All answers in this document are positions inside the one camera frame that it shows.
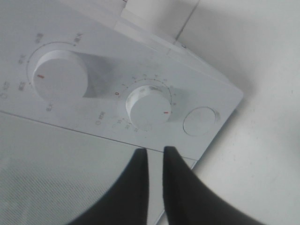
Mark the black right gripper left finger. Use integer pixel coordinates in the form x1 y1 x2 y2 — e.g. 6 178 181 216
70 149 149 225

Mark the round microwave door button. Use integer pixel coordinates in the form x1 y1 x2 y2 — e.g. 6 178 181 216
183 107 216 136

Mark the white microwave oven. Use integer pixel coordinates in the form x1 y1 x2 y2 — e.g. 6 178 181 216
0 0 243 225

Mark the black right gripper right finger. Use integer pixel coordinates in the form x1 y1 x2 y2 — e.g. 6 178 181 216
163 146 261 225

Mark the white microwave knob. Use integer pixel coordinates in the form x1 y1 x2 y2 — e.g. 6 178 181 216
126 85 171 128
32 50 88 103

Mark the white microwave door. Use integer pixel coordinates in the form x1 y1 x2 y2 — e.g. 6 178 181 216
0 110 197 225

